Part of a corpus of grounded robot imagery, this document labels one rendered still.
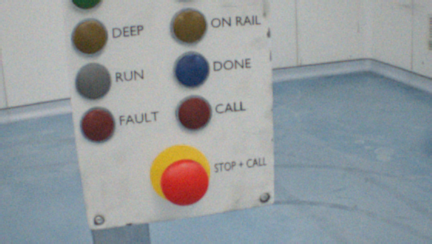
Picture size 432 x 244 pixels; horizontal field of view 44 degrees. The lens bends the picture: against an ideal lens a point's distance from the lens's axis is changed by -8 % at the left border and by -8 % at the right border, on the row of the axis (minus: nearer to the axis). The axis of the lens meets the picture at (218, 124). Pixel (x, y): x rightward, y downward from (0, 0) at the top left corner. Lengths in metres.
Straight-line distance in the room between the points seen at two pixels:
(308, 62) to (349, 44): 0.43
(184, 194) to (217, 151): 0.05
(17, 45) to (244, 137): 3.70
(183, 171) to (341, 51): 4.57
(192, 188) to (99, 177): 0.08
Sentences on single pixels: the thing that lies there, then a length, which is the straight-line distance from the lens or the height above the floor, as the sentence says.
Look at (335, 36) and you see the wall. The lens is 4.94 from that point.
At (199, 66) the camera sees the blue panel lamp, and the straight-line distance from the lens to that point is 0.46.
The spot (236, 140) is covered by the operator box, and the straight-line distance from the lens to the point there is 0.49.
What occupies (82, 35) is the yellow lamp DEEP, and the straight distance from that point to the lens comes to 0.44.
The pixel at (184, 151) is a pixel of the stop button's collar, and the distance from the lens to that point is 0.48.
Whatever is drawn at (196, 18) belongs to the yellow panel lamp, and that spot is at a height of 1.07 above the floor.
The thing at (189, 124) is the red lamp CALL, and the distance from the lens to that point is 0.47.
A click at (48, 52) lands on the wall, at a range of 4.17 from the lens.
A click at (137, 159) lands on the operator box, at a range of 0.48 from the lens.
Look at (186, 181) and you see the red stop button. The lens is 0.46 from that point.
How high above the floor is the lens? 1.13
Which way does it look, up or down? 18 degrees down
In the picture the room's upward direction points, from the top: 3 degrees counter-clockwise
